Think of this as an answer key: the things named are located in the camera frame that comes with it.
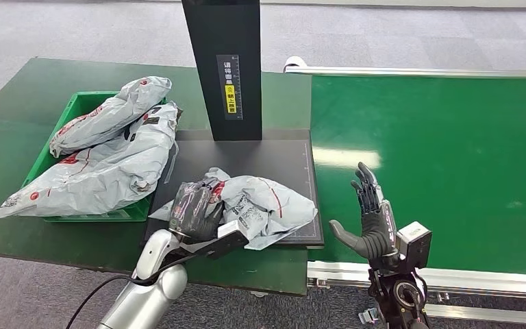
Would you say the yellow black ruler label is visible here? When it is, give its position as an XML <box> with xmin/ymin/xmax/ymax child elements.
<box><xmin>216</xmin><ymin>54</ymin><xmax>244</xmax><ymax>121</ymax></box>

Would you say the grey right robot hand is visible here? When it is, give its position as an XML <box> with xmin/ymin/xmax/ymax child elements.
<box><xmin>328</xmin><ymin>161</ymin><xmax>399</xmax><ymax>261</ymax></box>

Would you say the black inbound scanner machine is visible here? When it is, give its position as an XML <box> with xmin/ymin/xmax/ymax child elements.
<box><xmin>144</xmin><ymin>0</ymin><xmax>325</xmax><ymax>249</ymax></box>

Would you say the silver conveyor side rail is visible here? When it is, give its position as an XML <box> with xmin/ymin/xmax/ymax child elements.
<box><xmin>307</xmin><ymin>260</ymin><xmax>526</xmax><ymax>301</ymax></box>
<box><xmin>283</xmin><ymin>56</ymin><xmax>526</xmax><ymax>81</ymax></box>

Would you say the silver conveyor support bracket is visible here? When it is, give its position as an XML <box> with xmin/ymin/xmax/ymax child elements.
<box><xmin>358</xmin><ymin>293</ymin><xmax>526</xmax><ymax>327</ymax></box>

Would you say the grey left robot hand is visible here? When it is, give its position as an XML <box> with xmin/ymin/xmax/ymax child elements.
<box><xmin>168</xmin><ymin>178</ymin><xmax>226</xmax><ymax>241</ymax></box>

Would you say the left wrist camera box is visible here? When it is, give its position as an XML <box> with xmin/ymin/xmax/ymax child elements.
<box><xmin>198</xmin><ymin>220</ymin><xmax>250</xmax><ymax>260</ymax></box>

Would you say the green conveyor belt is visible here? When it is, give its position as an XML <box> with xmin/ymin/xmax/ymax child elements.
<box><xmin>308</xmin><ymin>75</ymin><xmax>526</xmax><ymax>277</ymax></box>

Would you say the small grey courier package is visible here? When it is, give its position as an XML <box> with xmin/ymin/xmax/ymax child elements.
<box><xmin>49</xmin><ymin>75</ymin><xmax>173</xmax><ymax>158</ymax></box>

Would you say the large grey courier package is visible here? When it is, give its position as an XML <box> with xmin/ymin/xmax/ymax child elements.
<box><xmin>0</xmin><ymin>101</ymin><xmax>183</xmax><ymax>219</ymax></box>

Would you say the green plastic delivery bin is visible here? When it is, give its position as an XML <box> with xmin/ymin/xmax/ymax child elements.
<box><xmin>21</xmin><ymin>90</ymin><xmax>182</xmax><ymax>223</ymax></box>

